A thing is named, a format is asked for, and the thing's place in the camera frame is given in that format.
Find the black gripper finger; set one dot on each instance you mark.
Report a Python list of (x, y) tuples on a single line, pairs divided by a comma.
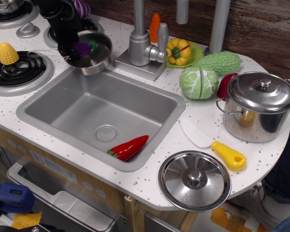
[(74, 49), (67, 54)]

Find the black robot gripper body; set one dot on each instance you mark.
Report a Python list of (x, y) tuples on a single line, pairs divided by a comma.
[(63, 19)]

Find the purple toy eggplant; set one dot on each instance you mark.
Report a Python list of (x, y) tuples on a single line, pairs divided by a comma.
[(86, 48)]

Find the steel pot far left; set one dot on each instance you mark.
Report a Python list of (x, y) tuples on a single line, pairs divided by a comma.
[(10, 6)]

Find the loose steel pot lid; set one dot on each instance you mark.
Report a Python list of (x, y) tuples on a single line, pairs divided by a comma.
[(194, 181)]

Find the steel pot lid on pot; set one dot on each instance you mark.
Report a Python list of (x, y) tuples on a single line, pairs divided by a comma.
[(260, 92)]

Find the purple striped toy onion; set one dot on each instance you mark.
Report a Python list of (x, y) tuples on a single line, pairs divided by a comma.
[(83, 8)]

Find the rear black coil burner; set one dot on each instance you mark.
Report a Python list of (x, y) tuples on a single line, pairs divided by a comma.
[(50, 38)]

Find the black coil burner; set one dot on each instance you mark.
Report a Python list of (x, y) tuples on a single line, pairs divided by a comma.
[(50, 38), (29, 73)]

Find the small steel saucepan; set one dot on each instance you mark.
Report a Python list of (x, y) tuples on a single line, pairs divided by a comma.
[(96, 62)]

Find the far left coil burner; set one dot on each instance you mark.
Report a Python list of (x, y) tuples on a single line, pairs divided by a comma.
[(25, 14)]

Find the grey stove knob middle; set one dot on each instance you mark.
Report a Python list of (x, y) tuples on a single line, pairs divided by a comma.
[(27, 31)]

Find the front black coil burner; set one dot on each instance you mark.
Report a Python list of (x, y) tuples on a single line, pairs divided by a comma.
[(29, 73)]

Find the yellow toy corn cob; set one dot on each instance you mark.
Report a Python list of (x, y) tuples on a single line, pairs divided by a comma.
[(8, 54)]

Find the grey toy sink basin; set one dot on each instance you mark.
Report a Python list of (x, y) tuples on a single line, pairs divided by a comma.
[(96, 113)]

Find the grey toy faucet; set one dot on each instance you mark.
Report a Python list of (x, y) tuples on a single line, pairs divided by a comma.
[(142, 58)]

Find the orange toy carrot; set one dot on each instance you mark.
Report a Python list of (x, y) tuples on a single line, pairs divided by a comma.
[(154, 26)]

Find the yellow toy bell pepper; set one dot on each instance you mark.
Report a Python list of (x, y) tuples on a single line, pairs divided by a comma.
[(179, 51)]

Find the red toy chili pepper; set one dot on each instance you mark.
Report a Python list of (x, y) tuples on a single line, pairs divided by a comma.
[(127, 150)]

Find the grey faucet spout end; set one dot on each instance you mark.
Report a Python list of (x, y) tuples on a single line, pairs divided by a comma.
[(182, 11)]

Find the light green plastic plate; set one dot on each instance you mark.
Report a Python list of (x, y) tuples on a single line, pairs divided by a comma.
[(196, 54)]

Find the green toy cabbage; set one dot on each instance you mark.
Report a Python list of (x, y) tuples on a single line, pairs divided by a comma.
[(198, 83)]

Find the green toy bitter melon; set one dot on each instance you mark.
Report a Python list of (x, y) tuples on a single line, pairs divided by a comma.
[(222, 63)]

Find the blue clamp tool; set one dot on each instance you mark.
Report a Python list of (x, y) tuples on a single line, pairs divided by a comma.
[(16, 198)]

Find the grey vertical pole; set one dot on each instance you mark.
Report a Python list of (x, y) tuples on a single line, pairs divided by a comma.
[(219, 27)]

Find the dark red toy pepper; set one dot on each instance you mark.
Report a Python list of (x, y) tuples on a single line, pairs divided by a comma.
[(223, 86)]

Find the yellow cloth scrap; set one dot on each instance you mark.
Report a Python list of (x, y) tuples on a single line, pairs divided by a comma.
[(25, 220)]

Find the grey oven door handle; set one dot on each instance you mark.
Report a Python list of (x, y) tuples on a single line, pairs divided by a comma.
[(63, 210)]

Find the steel pot with handles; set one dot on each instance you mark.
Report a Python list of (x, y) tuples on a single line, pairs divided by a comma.
[(251, 126)]

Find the toy knife yellow handle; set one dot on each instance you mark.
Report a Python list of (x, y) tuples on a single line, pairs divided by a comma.
[(232, 158)]

